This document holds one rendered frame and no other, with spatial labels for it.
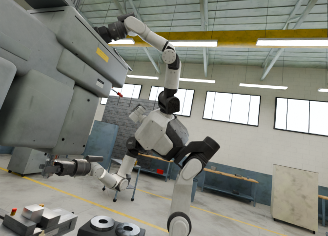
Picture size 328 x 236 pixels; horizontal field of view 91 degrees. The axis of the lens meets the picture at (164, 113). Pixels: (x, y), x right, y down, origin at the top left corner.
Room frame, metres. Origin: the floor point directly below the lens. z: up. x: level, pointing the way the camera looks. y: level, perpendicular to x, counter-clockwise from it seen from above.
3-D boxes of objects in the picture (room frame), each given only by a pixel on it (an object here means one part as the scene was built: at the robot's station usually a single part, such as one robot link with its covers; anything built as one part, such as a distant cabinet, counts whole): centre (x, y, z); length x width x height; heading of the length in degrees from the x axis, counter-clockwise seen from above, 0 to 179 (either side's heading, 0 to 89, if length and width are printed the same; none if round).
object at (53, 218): (0.86, 0.46, 1.01); 0.15 x 0.06 x 0.04; 69
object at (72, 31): (0.80, 0.47, 1.81); 0.47 x 0.26 x 0.16; 162
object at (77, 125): (0.81, 0.47, 1.47); 0.21 x 0.19 x 0.32; 72
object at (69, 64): (0.77, 0.48, 1.68); 0.34 x 0.24 x 0.10; 162
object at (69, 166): (0.88, 0.42, 1.23); 0.13 x 0.12 x 0.10; 54
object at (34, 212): (0.81, 0.48, 1.03); 0.06 x 0.05 x 0.06; 69
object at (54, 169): (0.79, 0.44, 1.23); 0.06 x 0.02 x 0.03; 144
